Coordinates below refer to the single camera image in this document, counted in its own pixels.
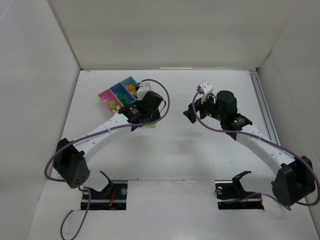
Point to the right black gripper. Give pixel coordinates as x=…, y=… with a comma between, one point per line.
x=195, y=111

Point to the green lego plate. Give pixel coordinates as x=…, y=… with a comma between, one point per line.
x=120, y=95

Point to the purple-blue plastic bin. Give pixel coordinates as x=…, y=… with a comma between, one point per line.
x=120, y=87

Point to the pink plastic bin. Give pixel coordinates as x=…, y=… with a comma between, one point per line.
x=107, y=96

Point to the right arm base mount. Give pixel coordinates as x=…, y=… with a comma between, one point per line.
x=231, y=195

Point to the lime green lego brick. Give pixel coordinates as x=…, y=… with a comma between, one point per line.
x=112, y=105

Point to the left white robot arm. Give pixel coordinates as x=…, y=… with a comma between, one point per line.
x=71, y=162

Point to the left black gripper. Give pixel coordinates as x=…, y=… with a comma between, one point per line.
x=152, y=119

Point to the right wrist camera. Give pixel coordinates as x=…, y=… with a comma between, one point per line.
x=205, y=89

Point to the light blue plastic bin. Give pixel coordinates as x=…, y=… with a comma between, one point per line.
x=129, y=80

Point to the large yellow lego brick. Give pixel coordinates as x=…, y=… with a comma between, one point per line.
x=131, y=88

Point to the aluminium rail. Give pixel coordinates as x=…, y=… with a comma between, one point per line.
x=264, y=108

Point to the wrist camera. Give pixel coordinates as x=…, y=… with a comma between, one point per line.
x=142, y=89
x=205, y=89

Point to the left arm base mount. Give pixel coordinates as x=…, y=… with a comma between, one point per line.
x=112, y=198

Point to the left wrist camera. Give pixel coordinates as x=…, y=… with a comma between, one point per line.
x=142, y=89

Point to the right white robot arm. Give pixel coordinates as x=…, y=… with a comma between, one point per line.
x=294, y=175

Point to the pale yellow lego from stack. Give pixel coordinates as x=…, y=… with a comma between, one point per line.
x=153, y=125

